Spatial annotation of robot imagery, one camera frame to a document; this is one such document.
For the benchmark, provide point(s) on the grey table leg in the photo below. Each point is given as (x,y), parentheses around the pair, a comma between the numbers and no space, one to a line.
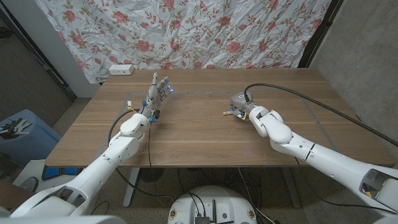
(292,193)

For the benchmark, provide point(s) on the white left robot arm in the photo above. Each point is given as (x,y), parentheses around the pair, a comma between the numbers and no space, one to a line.
(102,161)

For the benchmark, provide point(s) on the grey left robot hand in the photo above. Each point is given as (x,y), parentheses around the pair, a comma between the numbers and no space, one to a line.
(153,95)

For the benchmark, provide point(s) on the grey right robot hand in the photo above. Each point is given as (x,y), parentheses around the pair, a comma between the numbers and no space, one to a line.
(240,101)

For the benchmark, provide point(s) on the wooden clothespin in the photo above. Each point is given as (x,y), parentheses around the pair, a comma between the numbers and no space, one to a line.
(226,113)

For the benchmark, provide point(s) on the grey shoe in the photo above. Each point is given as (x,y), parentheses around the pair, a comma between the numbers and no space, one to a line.
(29,184)

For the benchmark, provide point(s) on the black module with antenna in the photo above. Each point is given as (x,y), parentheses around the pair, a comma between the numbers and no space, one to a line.
(202,220)

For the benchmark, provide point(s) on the black backdrop stand pole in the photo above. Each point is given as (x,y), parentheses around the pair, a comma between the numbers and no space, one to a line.
(320,34)

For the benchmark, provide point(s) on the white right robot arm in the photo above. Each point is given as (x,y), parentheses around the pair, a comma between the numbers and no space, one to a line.
(326,158)

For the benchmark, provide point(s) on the white table leg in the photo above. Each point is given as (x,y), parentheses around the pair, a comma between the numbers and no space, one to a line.
(130,186)

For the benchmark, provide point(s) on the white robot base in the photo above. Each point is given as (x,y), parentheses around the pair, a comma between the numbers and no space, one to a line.
(211,196)

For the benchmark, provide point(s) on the floral rose backdrop cloth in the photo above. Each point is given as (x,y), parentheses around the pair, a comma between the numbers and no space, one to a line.
(186,31)

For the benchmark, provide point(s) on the black round floor fan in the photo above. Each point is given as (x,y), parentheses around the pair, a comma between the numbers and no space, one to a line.
(151,175)

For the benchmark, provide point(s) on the black and white gloves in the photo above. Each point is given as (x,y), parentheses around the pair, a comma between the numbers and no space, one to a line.
(14,127)

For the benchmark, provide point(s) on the white power strip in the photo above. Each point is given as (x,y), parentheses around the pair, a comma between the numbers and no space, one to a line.
(121,69)

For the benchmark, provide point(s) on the blue plastic bin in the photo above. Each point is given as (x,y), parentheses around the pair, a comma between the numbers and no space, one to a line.
(34,146)

